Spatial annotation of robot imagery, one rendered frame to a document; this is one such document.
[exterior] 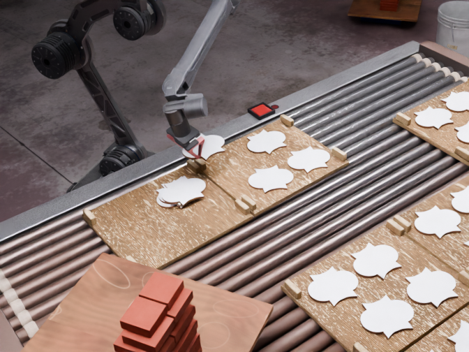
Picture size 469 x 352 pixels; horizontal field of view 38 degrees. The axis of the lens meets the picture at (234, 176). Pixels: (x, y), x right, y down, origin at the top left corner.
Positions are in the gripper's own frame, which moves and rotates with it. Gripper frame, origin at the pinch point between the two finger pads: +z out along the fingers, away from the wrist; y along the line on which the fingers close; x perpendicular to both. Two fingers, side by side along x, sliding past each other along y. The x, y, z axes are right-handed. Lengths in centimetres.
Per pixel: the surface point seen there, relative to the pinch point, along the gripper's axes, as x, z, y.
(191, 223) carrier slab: 15.8, 8.5, -16.0
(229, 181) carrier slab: -4.6, 13.8, -8.1
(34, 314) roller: 67, -3, -15
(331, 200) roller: -23.1, 21.6, -35.4
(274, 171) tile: -18.3, 16.8, -14.8
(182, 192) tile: 10.3, 7.2, -4.8
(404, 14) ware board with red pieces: -251, 163, 141
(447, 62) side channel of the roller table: -116, 45, -7
